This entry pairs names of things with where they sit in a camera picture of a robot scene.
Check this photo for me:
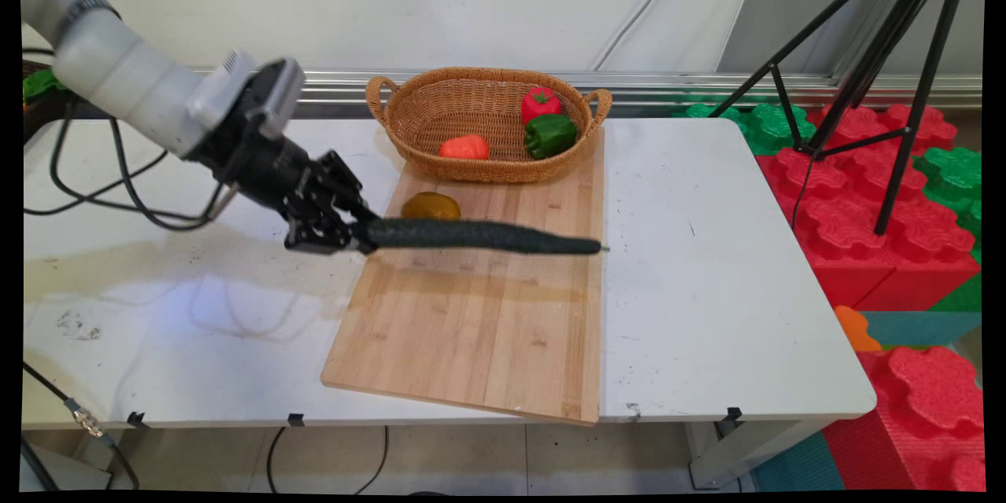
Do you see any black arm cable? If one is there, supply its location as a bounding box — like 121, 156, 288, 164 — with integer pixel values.
24, 47, 237, 233

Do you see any large red foam block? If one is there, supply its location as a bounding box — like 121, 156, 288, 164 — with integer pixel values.
754, 104, 979, 311

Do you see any red bell pepper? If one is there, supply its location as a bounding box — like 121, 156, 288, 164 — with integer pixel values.
521, 87, 563, 125

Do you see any woven wicker basket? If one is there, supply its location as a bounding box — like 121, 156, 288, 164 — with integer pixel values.
365, 67, 612, 184

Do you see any aluminium wall rail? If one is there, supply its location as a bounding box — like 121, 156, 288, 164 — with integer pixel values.
295, 69, 983, 119

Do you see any white table leg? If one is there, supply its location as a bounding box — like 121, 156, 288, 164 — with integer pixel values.
684, 418, 826, 490

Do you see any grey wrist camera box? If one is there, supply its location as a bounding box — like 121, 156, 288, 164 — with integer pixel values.
251, 57, 306, 141

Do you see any thin black tripod cable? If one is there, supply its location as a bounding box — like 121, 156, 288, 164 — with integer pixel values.
790, 149, 818, 233

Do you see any black cable with metal connector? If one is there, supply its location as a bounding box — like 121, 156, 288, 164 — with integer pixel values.
22, 362, 142, 492

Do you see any teal foam piece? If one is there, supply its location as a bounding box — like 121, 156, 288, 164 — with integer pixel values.
861, 310, 983, 347

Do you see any bamboo cutting board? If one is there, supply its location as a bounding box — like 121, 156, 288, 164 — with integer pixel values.
320, 126, 605, 427

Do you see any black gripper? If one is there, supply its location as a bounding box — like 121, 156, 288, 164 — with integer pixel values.
189, 81, 383, 255

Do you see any green foam block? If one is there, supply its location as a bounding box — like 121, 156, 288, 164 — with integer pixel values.
672, 90, 818, 156
24, 68, 70, 105
912, 145, 983, 264

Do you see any long dark green cucumber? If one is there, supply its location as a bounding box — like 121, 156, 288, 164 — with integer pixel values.
354, 218, 610, 256

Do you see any yellow-brown potato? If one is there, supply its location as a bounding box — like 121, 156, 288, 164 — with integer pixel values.
401, 191, 462, 222

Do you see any black cable under table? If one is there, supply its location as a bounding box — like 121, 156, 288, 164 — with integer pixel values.
266, 426, 390, 496

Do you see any teal floor mat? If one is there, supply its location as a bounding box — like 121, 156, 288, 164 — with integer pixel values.
751, 431, 846, 492

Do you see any green toy bell pepper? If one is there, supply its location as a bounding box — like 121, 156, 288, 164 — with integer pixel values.
523, 113, 578, 160

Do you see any orange foam piece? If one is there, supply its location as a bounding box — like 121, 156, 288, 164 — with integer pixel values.
833, 305, 883, 352

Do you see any black tripod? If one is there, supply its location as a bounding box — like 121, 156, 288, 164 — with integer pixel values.
707, 0, 975, 237

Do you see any orange toy bell pepper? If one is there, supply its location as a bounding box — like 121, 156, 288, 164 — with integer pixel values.
439, 134, 490, 160

